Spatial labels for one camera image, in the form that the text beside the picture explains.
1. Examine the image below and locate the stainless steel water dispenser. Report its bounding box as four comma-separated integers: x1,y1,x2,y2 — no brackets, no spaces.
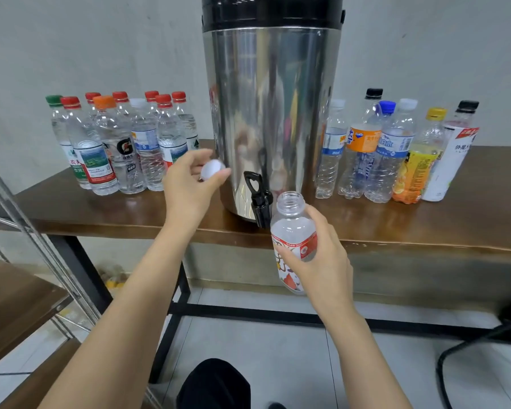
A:
201,0,345,229

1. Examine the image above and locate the green label plastic water bottle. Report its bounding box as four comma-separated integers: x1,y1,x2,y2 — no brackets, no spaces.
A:
45,95,90,190

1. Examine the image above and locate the cluster of plastic bottles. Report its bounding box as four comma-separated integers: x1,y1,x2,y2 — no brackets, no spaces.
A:
313,88,480,205

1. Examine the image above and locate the black metal table frame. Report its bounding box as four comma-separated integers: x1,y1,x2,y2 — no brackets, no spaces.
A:
47,234,511,384

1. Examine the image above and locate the person's black trouser leg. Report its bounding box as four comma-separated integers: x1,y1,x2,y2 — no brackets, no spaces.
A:
177,358,252,409

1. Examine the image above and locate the white-cap blue-label bottle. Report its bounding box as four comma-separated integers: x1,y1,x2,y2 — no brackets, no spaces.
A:
129,98,168,191

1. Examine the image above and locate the yellow debris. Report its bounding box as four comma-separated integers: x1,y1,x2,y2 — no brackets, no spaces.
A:
104,272,127,292

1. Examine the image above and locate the wooden metal shelf rack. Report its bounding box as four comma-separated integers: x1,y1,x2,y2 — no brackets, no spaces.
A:
0,153,163,409

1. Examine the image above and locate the orange cap clear plastic bottle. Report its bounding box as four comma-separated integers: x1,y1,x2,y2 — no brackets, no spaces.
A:
92,96,146,195

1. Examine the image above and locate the white patterned label plastic bottle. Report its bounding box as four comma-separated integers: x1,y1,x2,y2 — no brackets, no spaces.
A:
270,190,319,295

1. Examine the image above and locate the person's left hand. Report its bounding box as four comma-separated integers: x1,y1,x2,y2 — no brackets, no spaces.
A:
162,149,233,237

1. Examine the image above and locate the person's right hand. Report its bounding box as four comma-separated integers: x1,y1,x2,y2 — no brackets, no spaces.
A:
277,204,356,322

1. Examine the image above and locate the person's right forearm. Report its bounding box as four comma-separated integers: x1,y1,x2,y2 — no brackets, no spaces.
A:
319,306,414,409

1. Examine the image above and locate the person's left forearm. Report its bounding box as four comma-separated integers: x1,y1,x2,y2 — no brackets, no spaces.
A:
38,221,197,409

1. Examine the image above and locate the wooden stool with black frame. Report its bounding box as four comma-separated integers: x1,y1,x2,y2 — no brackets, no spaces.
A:
434,289,511,409

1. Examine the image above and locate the white bottle cap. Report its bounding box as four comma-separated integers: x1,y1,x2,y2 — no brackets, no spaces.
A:
200,159,226,181

